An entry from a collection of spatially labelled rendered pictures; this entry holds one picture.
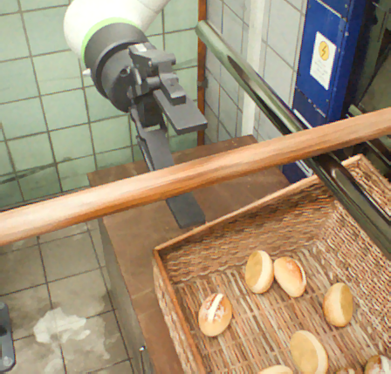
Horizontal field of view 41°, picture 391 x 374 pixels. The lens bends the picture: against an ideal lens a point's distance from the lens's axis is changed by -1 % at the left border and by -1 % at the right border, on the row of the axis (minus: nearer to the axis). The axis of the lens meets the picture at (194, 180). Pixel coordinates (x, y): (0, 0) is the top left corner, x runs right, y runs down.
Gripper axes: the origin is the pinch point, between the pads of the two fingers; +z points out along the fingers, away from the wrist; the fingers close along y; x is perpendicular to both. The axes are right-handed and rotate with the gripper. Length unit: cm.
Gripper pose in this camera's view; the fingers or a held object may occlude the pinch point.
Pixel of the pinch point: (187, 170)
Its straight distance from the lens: 52.3
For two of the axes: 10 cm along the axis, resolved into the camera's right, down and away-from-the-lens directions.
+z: 3.7, 6.2, -6.9
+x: -9.3, 2.5, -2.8
